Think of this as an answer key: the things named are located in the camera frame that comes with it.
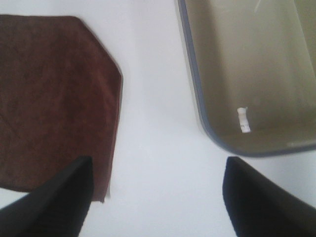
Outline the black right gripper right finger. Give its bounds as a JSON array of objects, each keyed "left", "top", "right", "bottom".
[{"left": 223, "top": 157, "right": 316, "bottom": 237}]

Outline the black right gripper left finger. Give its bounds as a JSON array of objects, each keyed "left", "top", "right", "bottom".
[{"left": 0, "top": 156, "right": 94, "bottom": 237}]

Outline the brown towel with white label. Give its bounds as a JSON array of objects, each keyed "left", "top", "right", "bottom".
[{"left": 0, "top": 15, "right": 122, "bottom": 202}]

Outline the beige bin grey rim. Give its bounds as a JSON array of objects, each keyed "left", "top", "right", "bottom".
[{"left": 178, "top": 0, "right": 316, "bottom": 157}]

